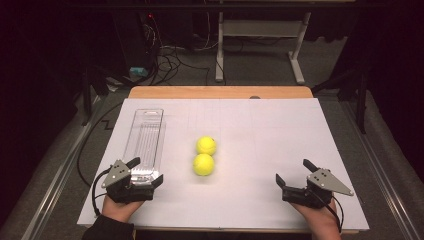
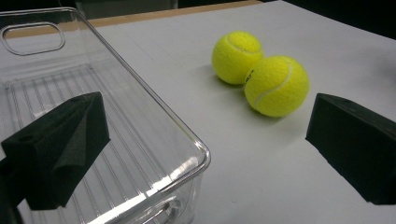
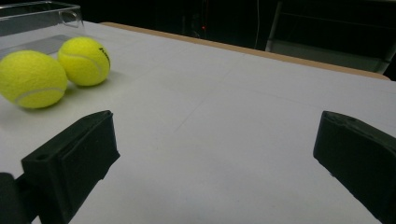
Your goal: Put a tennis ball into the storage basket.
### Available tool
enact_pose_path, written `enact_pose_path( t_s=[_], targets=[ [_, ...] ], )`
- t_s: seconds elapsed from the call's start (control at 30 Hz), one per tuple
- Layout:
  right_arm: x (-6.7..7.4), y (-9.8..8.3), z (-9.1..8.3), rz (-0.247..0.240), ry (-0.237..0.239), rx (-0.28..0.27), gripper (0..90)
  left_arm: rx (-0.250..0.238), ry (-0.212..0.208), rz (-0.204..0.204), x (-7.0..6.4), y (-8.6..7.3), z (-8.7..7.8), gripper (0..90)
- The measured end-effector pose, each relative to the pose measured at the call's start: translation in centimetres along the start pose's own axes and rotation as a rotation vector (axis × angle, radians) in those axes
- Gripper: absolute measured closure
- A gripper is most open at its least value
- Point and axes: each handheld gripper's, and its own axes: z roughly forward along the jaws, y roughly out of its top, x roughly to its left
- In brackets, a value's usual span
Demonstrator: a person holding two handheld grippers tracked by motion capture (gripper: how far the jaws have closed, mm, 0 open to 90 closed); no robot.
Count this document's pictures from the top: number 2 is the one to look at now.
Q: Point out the yellow tennis ball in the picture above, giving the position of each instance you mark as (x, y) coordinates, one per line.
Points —
(276, 86)
(234, 57)

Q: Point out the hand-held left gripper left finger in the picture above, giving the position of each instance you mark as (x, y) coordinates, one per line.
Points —
(56, 140)

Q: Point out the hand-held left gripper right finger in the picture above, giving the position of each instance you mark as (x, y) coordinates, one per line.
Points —
(355, 140)

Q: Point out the clear plastic storage bin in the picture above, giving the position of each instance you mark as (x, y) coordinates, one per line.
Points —
(130, 130)

